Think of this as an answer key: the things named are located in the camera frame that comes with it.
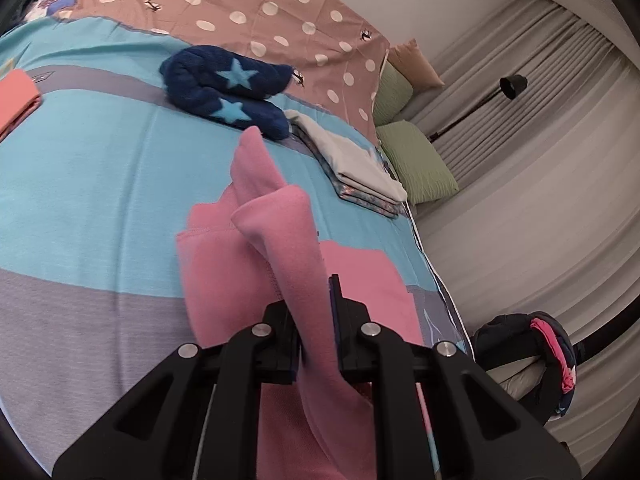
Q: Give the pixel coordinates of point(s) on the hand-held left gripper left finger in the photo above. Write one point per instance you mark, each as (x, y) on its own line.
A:
(285, 350)

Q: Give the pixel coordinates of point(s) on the patterned folded cloth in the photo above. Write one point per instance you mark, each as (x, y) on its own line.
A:
(370, 205)

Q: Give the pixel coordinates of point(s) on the green pillow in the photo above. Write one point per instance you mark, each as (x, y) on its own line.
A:
(392, 95)
(415, 160)

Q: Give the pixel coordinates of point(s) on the black floor lamp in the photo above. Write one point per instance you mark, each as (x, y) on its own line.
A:
(514, 85)

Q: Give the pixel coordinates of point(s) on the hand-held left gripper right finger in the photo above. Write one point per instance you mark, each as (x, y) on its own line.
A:
(336, 320)

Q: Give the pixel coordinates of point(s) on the white folded cloth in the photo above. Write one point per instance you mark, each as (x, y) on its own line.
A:
(350, 160)

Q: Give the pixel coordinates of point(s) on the blue and grey bedsheet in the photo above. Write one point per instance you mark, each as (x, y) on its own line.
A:
(100, 185)

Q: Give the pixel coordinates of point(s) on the navy fleece garment with stars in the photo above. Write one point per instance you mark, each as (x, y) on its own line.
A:
(190, 85)

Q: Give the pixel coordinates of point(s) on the orange folded cloth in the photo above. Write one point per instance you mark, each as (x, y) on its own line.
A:
(17, 97)

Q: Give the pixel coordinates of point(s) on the white curtain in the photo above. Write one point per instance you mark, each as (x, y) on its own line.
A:
(525, 210)

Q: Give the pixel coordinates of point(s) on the dark navy clothes pile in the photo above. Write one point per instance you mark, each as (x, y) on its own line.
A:
(500, 337)

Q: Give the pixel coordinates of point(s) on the bright pink cloth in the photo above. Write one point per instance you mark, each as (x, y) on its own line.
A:
(552, 347)

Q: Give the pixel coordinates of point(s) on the brown polka-dot duvet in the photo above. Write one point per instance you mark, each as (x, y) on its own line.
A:
(225, 15)

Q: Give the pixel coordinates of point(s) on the pink leggings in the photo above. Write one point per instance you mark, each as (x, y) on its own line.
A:
(300, 240)

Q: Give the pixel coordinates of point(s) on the beige pillow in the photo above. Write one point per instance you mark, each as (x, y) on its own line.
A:
(415, 62)

